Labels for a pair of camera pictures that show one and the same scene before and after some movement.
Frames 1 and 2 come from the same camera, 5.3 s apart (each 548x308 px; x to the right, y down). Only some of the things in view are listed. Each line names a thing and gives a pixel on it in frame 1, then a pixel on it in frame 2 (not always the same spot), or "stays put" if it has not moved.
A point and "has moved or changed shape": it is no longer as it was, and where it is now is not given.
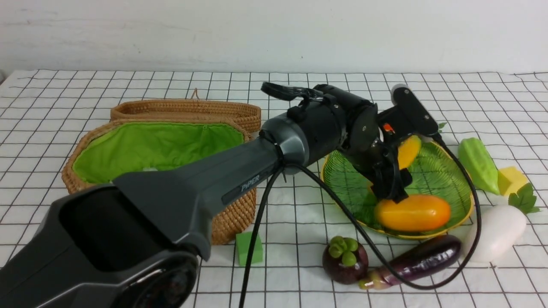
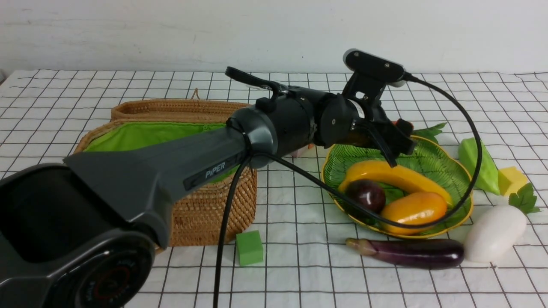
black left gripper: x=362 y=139 to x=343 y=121
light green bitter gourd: x=479 y=164 stays put
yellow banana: x=408 y=149 has moved or changed shape
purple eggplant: x=424 y=260 to x=433 y=253
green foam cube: x=244 y=241 stays put
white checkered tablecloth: x=503 y=116 stays put
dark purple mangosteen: x=345 y=261 to x=367 y=192
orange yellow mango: x=418 y=213 stays put
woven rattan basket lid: x=248 y=114 stays put
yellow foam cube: x=509 y=180 stays put
